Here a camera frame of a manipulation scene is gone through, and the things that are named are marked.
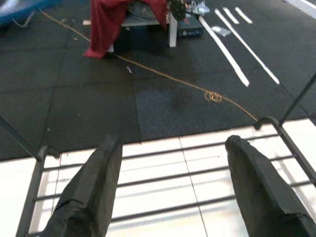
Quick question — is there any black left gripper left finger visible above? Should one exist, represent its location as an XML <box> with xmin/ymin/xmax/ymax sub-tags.
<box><xmin>39</xmin><ymin>134</ymin><xmax>123</xmax><ymax>237</ymax></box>

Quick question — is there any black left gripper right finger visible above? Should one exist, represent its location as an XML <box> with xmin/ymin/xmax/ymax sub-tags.
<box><xmin>225</xmin><ymin>135</ymin><xmax>316</xmax><ymax>237</ymax></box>

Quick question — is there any black metal clothes rack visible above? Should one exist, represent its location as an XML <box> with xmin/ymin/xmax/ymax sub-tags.
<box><xmin>0</xmin><ymin>73</ymin><xmax>316</xmax><ymax>237</ymax></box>

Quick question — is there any long white strip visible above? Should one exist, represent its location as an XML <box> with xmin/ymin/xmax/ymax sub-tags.
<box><xmin>214</xmin><ymin>8</ymin><xmax>281</xmax><ymax>85</ymax></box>
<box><xmin>198</xmin><ymin>15</ymin><xmax>251</xmax><ymax>87</ymax></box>

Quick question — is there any red garment yellow emblem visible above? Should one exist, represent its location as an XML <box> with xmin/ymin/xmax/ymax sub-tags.
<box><xmin>84</xmin><ymin>0</ymin><xmax>171</xmax><ymax>59</ymax></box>

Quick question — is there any flat clear packet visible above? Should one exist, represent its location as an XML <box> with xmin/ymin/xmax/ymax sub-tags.
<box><xmin>210</xmin><ymin>25</ymin><xmax>232</xmax><ymax>38</ymax></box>

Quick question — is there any dark blue box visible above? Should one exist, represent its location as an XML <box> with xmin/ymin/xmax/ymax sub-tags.
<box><xmin>177</xmin><ymin>15</ymin><xmax>205</xmax><ymax>38</ymax></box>

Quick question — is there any short white strip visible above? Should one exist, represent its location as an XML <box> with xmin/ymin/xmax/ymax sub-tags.
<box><xmin>234</xmin><ymin>6</ymin><xmax>253</xmax><ymax>25</ymax></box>
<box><xmin>222</xmin><ymin>6</ymin><xmax>240</xmax><ymax>25</ymax></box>

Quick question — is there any white bench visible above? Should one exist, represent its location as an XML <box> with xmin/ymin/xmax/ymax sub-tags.
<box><xmin>108</xmin><ymin>9</ymin><xmax>179</xmax><ymax>53</ymax></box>

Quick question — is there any crumpled clear plastic wrap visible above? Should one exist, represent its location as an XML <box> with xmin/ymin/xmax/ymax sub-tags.
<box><xmin>189</xmin><ymin>0</ymin><xmax>211</xmax><ymax>16</ymax></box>

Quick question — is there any thin yellow cord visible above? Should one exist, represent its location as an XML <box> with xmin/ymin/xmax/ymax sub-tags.
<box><xmin>40</xmin><ymin>9</ymin><xmax>260</xmax><ymax>122</ymax></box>

